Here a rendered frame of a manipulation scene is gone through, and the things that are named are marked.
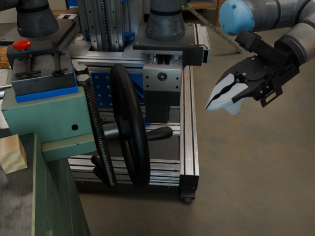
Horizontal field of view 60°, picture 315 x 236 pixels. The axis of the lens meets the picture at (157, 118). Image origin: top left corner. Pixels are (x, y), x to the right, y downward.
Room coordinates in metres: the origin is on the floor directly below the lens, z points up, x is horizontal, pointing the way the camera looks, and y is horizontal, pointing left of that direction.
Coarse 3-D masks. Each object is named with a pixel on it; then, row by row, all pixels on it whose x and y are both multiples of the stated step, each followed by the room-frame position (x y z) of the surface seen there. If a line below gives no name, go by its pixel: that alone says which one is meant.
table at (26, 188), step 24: (0, 72) 0.57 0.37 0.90; (0, 120) 0.39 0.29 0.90; (24, 144) 0.33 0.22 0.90; (48, 144) 0.36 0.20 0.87; (72, 144) 0.36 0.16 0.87; (0, 168) 0.28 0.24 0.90; (0, 192) 0.23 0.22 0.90; (24, 192) 0.23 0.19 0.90; (0, 216) 0.20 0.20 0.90; (24, 216) 0.20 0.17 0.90
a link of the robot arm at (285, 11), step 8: (280, 0) 0.61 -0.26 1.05; (288, 0) 0.61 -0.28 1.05; (296, 0) 0.62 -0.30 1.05; (304, 0) 0.61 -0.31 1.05; (280, 8) 0.59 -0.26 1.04; (288, 8) 0.60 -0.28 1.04; (296, 8) 0.60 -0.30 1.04; (280, 16) 0.59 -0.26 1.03; (288, 16) 0.60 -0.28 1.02; (296, 16) 0.59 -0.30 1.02; (280, 24) 0.60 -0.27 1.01; (288, 24) 0.61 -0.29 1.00
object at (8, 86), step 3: (9, 84) 0.42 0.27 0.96; (0, 87) 0.41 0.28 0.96; (3, 87) 0.41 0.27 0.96; (6, 87) 0.41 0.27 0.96; (9, 87) 0.41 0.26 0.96; (0, 90) 0.40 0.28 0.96; (3, 90) 0.40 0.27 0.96; (0, 93) 0.40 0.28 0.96; (3, 93) 0.40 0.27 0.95; (0, 96) 0.40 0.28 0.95; (0, 99) 0.40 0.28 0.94
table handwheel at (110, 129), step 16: (112, 80) 0.57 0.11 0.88; (128, 80) 0.45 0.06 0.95; (112, 96) 0.59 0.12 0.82; (128, 96) 0.41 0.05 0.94; (128, 112) 0.39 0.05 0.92; (112, 128) 0.46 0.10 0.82; (128, 128) 0.45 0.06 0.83; (144, 128) 0.37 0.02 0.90; (128, 144) 0.44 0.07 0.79; (144, 144) 0.36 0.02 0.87; (128, 160) 0.48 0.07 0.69; (144, 160) 0.34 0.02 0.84; (144, 176) 0.34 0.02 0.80
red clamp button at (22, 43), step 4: (20, 40) 0.47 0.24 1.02; (24, 40) 0.47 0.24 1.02; (28, 40) 0.47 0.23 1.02; (12, 44) 0.45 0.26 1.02; (16, 44) 0.45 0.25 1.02; (20, 44) 0.45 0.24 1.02; (24, 44) 0.45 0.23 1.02; (28, 44) 0.46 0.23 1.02; (16, 48) 0.45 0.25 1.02; (20, 48) 0.45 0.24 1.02; (24, 48) 0.45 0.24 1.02
